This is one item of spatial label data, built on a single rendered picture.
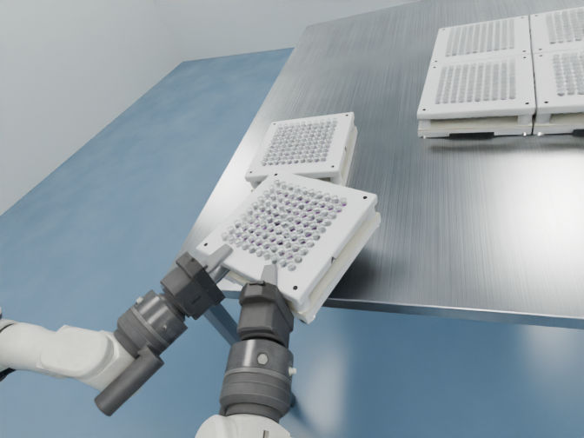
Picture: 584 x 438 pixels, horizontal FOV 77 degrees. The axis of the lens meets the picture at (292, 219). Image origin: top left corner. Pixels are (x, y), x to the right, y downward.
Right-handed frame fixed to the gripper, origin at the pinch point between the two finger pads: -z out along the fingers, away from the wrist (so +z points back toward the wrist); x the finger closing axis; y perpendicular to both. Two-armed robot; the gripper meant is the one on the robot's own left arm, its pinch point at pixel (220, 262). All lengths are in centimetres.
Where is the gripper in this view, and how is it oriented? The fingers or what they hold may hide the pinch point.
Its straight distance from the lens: 65.7
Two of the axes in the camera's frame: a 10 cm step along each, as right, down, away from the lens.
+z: -6.8, 6.4, -3.6
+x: 2.8, 6.8, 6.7
